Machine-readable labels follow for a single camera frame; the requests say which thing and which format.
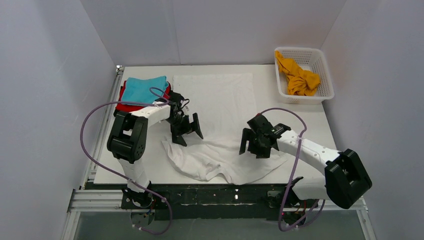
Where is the white t shirt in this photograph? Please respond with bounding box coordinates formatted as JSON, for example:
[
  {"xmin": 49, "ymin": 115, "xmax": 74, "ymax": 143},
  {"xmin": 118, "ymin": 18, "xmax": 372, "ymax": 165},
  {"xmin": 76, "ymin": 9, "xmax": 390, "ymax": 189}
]
[{"xmin": 162, "ymin": 73, "xmax": 289, "ymax": 185}]

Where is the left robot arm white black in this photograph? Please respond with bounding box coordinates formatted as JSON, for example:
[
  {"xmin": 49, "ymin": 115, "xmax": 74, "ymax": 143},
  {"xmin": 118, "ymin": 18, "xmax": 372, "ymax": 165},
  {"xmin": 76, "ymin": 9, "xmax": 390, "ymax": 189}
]
[{"xmin": 106, "ymin": 90, "xmax": 204, "ymax": 208}]

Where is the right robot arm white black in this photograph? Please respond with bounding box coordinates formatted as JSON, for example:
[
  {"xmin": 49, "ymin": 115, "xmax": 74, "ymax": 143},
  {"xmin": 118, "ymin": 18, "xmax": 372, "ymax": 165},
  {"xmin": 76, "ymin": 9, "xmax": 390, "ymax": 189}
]
[{"xmin": 239, "ymin": 114, "xmax": 373, "ymax": 209}]

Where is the folded red t shirt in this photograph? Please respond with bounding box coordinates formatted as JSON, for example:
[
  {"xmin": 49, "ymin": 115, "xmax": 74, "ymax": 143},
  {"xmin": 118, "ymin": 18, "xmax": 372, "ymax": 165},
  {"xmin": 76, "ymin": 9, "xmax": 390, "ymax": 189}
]
[{"xmin": 115, "ymin": 81, "xmax": 171, "ymax": 113}]

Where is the folded cyan t shirt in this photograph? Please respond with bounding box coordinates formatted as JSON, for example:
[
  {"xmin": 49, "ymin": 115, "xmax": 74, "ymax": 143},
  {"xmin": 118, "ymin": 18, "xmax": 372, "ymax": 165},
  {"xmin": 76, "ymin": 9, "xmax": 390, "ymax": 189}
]
[{"xmin": 120, "ymin": 76, "xmax": 169, "ymax": 104}]

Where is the folded black t shirt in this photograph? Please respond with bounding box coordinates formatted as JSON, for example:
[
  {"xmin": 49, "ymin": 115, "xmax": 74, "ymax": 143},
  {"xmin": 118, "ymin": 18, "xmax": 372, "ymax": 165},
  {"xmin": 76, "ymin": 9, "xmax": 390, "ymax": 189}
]
[{"xmin": 113, "ymin": 109, "xmax": 120, "ymax": 117}]

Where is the orange t shirt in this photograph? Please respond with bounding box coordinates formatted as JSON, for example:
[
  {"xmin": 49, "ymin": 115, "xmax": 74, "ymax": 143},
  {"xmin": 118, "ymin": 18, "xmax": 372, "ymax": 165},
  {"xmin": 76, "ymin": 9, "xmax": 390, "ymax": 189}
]
[{"xmin": 274, "ymin": 50, "xmax": 321, "ymax": 97}]

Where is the white plastic basket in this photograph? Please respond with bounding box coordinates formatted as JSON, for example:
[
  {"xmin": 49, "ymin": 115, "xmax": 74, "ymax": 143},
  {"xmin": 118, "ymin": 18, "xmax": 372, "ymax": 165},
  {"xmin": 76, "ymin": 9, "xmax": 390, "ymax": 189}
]
[{"xmin": 274, "ymin": 47, "xmax": 335, "ymax": 105}]

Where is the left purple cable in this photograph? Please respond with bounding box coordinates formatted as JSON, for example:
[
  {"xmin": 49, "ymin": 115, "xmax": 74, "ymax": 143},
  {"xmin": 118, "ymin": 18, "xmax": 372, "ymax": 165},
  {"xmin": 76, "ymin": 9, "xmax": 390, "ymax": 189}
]
[{"xmin": 79, "ymin": 87, "xmax": 174, "ymax": 236}]

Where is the purple cable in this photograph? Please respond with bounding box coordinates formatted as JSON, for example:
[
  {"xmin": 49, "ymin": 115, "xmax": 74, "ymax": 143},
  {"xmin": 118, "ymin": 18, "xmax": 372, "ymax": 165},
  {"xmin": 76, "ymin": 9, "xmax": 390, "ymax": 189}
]
[
  {"xmin": 259, "ymin": 107, "xmax": 326, "ymax": 233},
  {"xmin": 79, "ymin": 87, "xmax": 174, "ymax": 236}
]

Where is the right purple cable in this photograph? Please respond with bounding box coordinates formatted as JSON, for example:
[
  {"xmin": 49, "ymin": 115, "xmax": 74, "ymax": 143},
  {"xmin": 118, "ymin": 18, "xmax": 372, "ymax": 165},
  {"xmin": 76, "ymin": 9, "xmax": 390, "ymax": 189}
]
[{"xmin": 259, "ymin": 107, "xmax": 326, "ymax": 233}]

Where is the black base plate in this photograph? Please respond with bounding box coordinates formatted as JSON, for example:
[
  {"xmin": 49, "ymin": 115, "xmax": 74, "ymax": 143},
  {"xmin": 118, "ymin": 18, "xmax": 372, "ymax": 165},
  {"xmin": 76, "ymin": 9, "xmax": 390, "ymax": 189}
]
[{"xmin": 121, "ymin": 183, "xmax": 316, "ymax": 223}]

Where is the aluminium frame rail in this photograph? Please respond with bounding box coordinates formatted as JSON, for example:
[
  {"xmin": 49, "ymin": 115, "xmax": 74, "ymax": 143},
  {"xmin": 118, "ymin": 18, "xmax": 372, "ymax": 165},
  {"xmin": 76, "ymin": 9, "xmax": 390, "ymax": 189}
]
[{"xmin": 61, "ymin": 65, "xmax": 125, "ymax": 240}]

